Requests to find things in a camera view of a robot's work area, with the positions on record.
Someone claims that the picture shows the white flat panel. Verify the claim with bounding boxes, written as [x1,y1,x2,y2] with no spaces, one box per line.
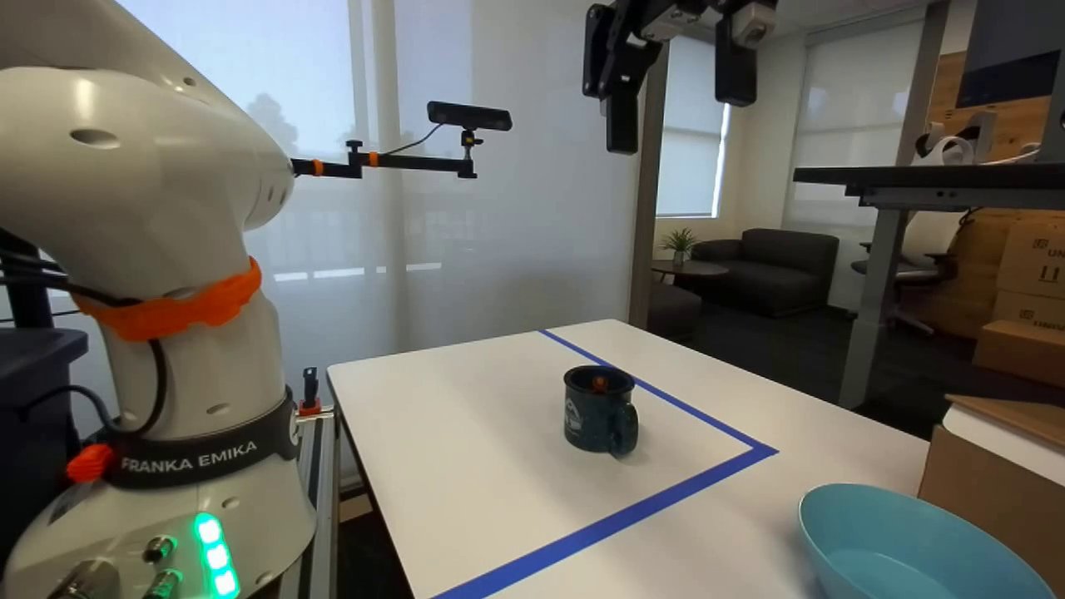
[938,401,1065,494]

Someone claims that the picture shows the black bar camera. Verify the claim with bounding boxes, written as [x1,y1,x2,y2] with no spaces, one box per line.
[426,96,517,137]

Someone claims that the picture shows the brown cardboard box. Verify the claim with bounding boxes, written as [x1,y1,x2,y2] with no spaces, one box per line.
[916,393,1065,596]

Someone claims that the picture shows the small potted plant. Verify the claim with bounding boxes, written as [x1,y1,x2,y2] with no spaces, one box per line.
[662,226,700,267]

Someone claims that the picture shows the dark teal speckled mug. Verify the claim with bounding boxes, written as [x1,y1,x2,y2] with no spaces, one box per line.
[560,364,647,464]

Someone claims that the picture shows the black equipment case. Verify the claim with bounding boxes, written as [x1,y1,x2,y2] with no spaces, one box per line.
[0,226,93,546]

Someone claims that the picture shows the dark sofa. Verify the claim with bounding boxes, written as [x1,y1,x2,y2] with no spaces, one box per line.
[672,226,844,323]

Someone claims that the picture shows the black and orange clamp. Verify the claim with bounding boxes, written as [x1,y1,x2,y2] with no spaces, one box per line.
[294,364,329,423]

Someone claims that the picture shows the office chair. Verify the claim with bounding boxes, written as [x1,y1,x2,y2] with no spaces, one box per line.
[848,206,971,338]

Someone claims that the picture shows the grey standing desk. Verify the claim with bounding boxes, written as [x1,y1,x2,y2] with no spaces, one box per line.
[791,160,1065,409]

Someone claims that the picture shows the round coffee table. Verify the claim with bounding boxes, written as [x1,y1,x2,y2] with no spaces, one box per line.
[648,255,739,290]

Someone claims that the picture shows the light blue plastic bowl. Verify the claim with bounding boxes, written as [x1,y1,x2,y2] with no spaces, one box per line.
[795,481,1060,599]

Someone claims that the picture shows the blue tape strip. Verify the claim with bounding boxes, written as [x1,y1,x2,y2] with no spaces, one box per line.
[432,442,778,599]
[537,323,778,461]

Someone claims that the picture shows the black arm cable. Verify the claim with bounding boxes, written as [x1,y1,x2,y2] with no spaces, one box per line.
[0,242,172,442]

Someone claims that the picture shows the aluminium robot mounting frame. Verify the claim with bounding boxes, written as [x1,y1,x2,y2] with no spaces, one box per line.
[291,405,342,599]

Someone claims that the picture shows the stacked cardboard boxes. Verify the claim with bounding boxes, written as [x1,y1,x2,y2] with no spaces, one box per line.
[971,210,1065,391]

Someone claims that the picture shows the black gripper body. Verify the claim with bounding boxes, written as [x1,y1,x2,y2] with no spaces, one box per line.
[614,0,736,54]

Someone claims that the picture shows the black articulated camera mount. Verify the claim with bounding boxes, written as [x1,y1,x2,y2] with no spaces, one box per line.
[291,126,484,183]

